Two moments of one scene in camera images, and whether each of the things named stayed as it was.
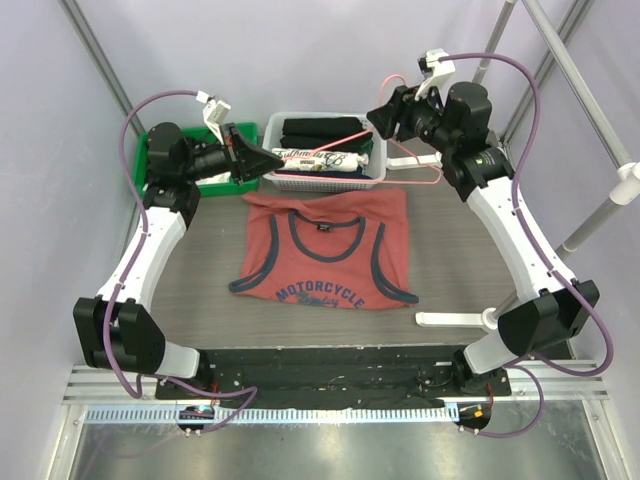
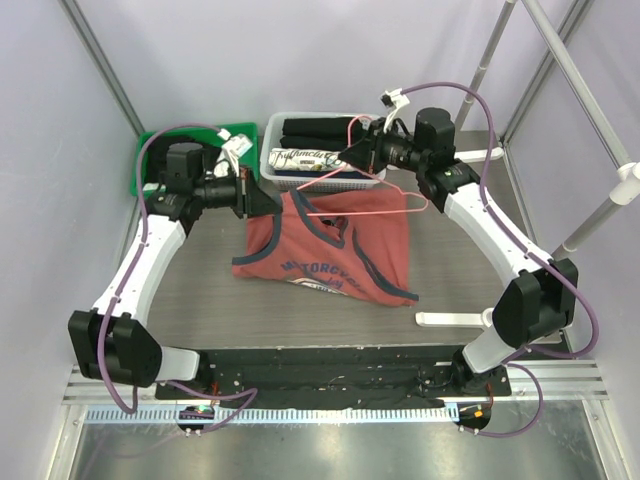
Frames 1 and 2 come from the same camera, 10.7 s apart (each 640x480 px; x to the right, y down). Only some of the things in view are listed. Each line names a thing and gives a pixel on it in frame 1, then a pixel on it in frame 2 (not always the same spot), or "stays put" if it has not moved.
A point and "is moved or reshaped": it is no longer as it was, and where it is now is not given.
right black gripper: x=400 y=115 -> x=376 y=146
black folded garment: x=336 y=134 stays put
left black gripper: x=251 y=161 -> x=251 y=200
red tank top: x=338 y=249 is moved or reshaped
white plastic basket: x=272 y=137 stays put
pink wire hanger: x=277 y=170 -> x=387 y=182
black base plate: x=332 y=372 stays put
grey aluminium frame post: x=85 y=34 stays put
